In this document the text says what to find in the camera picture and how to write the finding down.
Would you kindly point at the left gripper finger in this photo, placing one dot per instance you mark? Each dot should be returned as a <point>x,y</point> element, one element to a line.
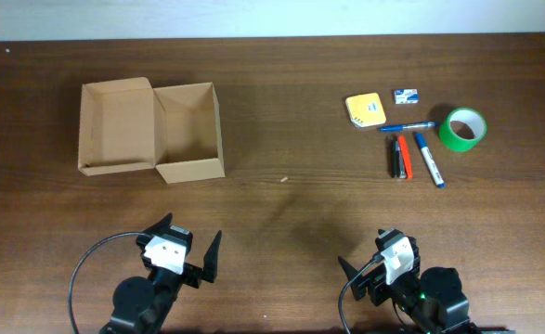
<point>160,227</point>
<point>210,259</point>

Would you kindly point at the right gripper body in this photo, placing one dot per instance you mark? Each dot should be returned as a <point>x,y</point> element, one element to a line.
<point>375,288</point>

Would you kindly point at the brown cardboard box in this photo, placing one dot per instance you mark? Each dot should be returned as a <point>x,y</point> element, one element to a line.
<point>128,125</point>

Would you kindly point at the yellow sticky note pad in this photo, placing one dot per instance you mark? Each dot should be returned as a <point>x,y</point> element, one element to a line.
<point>365,110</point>

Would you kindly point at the green tape roll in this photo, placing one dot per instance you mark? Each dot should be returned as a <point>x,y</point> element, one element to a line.
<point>462,129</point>

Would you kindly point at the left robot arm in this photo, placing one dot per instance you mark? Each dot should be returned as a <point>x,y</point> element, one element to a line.
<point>141,304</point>

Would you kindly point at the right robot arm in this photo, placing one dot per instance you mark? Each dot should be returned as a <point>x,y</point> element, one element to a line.
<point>433,299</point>

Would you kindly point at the blue white marker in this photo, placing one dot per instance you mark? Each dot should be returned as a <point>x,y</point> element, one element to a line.
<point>429,160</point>

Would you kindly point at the blue ballpoint pen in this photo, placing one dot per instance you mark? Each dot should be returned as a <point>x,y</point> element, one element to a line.
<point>409,126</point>

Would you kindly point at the small white blue box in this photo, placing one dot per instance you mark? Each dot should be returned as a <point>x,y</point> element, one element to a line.
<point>406,96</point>

